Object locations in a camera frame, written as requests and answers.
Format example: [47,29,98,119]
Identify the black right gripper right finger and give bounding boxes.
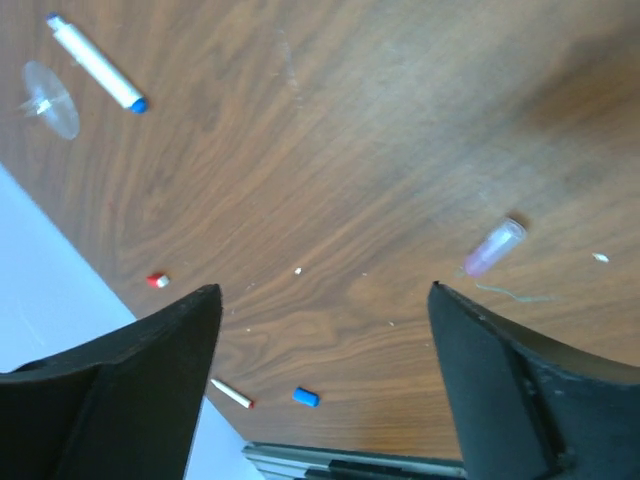
[427,282,639,479]

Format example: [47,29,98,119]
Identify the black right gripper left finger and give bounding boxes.
[1,285,221,479]

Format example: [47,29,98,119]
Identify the blue marker cap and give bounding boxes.
[292,387,320,408]

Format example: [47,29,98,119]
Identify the clear purple pen cap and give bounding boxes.
[463,218,527,277]

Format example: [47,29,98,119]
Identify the white blue acrylic marker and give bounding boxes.
[46,12,149,114]

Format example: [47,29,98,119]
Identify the white red marker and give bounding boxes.
[210,379,254,409]

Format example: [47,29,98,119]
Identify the red white marker cap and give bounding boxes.
[146,272,171,289]

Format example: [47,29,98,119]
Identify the clear wine glass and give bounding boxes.
[20,61,80,140]

